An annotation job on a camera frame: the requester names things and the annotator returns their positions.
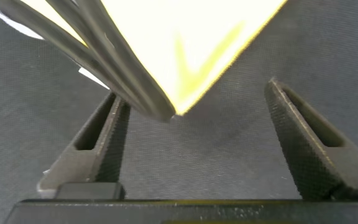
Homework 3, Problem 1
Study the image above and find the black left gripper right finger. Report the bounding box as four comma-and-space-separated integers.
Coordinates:
264, 77, 358, 202

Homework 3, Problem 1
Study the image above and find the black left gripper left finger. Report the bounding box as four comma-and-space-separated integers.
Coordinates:
37, 91, 132, 200

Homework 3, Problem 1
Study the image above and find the yellow towel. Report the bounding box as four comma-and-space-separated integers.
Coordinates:
0, 0, 288, 123

